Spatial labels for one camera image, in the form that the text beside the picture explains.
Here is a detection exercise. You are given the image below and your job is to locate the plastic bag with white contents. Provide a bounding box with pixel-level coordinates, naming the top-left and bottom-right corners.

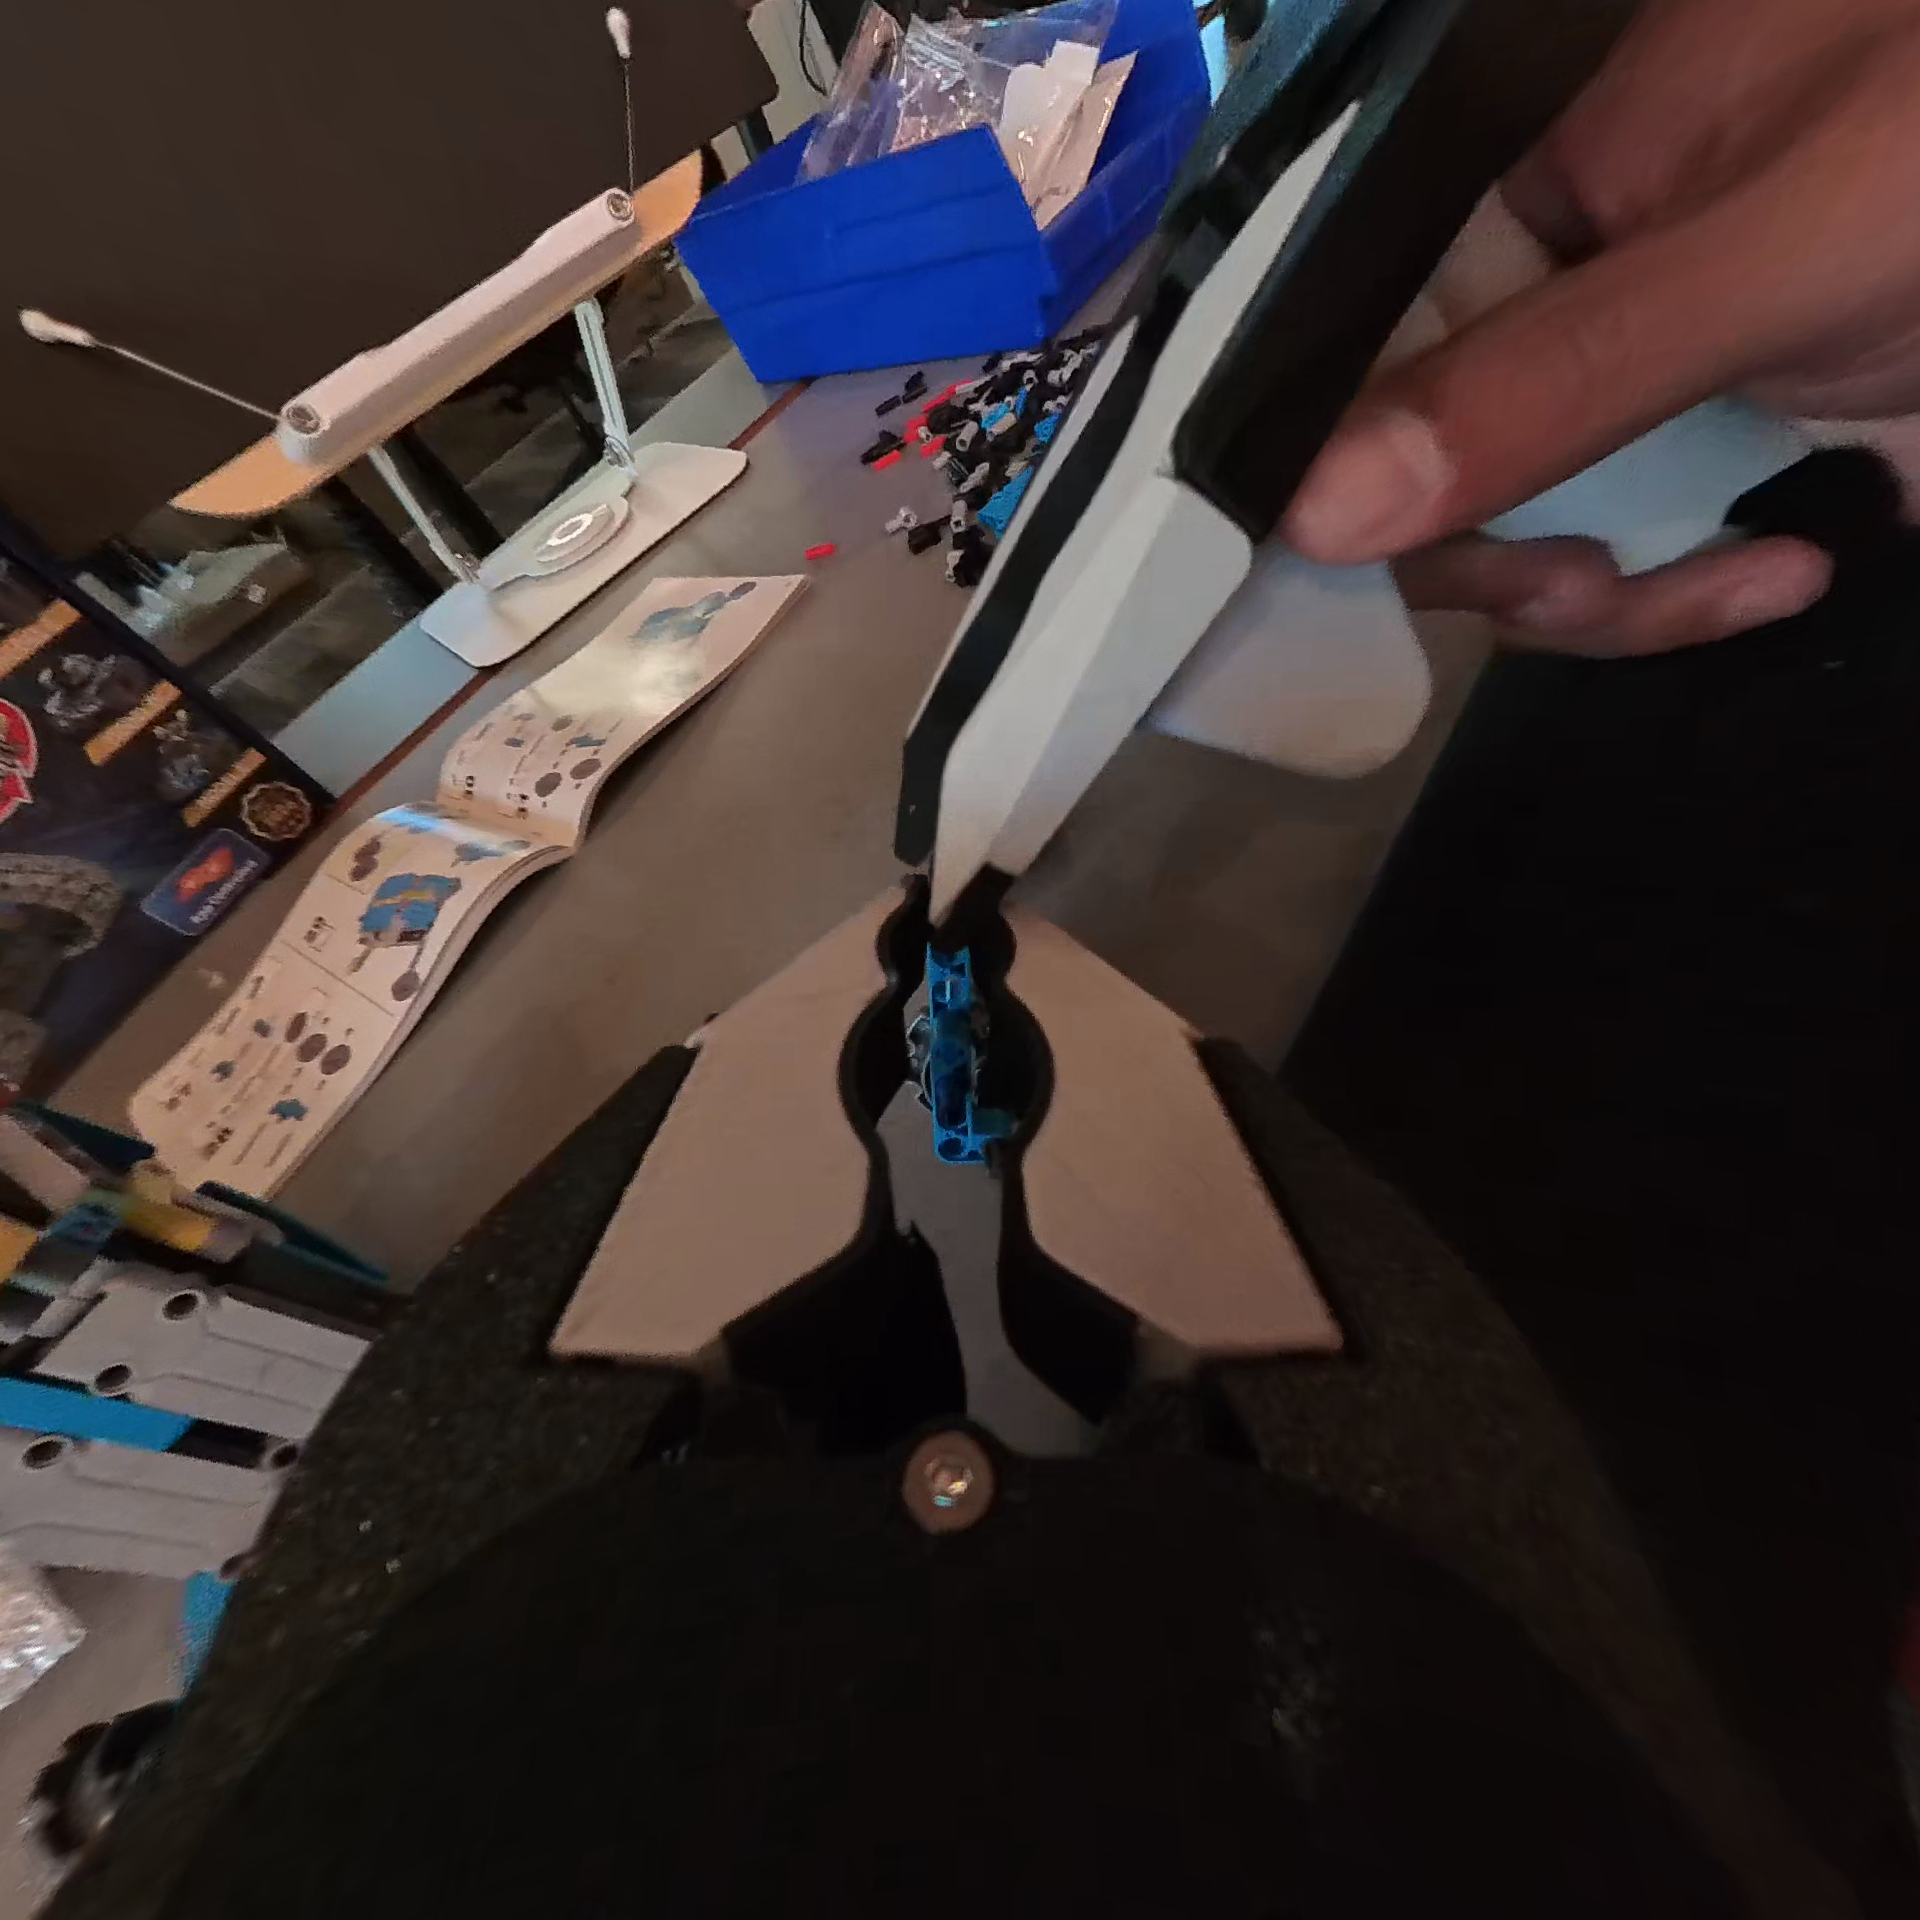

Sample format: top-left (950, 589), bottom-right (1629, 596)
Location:
top-left (1000, 43), bottom-right (1142, 226)

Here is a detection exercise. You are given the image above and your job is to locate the blue storage bin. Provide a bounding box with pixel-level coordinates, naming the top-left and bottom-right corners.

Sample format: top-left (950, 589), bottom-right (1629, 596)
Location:
top-left (675, 0), bottom-right (1215, 387)

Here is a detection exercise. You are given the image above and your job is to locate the blue grey toy vehicle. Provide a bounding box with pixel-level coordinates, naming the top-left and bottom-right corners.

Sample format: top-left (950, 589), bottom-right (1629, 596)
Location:
top-left (0, 1104), bottom-right (392, 1869)

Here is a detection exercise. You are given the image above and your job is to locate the dark brown partition board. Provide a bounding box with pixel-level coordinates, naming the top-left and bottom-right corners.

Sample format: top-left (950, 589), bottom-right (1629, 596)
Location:
top-left (0, 0), bottom-right (785, 564)

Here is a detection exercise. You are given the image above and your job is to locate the person's right hand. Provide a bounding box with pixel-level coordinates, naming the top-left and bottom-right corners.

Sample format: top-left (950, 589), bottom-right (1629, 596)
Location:
top-left (1292, 0), bottom-right (1920, 665)

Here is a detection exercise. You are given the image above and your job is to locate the instruction booklet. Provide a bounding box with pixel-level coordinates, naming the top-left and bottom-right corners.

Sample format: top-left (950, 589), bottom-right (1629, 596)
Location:
top-left (124, 565), bottom-right (811, 1201)

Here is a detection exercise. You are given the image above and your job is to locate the blue perforated toy beam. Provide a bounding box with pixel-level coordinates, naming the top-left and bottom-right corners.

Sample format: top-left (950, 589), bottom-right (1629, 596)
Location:
top-left (897, 933), bottom-right (1003, 1180)

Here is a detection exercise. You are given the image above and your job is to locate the clear bag of metal parts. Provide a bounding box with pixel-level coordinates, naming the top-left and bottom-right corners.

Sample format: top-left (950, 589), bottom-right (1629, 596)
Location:
top-left (0, 1551), bottom-right (90, 1710)

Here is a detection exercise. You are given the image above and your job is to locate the pile of small building pieces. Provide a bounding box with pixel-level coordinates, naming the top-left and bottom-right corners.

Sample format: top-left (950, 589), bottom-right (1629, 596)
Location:
top-left (856, 336), bottom-right (1142, 589)

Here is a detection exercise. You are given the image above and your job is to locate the white desk lamp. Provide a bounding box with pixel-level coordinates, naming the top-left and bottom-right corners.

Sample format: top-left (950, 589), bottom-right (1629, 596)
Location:
top-left (23, 6), bottom-right (749, 674)

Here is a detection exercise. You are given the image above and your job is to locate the dark printed toy box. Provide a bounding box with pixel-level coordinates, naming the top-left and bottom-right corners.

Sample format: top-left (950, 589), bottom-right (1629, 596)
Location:
top-left (0, 513), bottom-right (333, 1104)

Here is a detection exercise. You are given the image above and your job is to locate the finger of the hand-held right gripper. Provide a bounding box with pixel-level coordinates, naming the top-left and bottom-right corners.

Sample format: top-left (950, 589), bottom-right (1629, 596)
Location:
top-left (897, 98), bottom-right (1255, 921)

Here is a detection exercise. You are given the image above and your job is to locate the grey desk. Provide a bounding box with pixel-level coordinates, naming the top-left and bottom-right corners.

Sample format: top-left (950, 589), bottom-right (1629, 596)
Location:
top-left (0, 221), bottom-right (1504, 1920)

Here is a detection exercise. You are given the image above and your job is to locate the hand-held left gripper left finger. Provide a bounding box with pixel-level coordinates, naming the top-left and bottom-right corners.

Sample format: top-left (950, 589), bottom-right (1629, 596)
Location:
top-left (544, 879), bottom-right (923, 1368)

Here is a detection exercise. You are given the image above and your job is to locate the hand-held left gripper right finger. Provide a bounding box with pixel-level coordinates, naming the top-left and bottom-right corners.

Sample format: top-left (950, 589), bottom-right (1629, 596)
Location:
top-left (985, 911), bottom-right (1346, 1368)

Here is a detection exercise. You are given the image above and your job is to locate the clear plastic bag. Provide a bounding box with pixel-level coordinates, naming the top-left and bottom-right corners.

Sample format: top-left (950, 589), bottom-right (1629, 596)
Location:
top-left (795, 0), bottom-right (1116, 187)

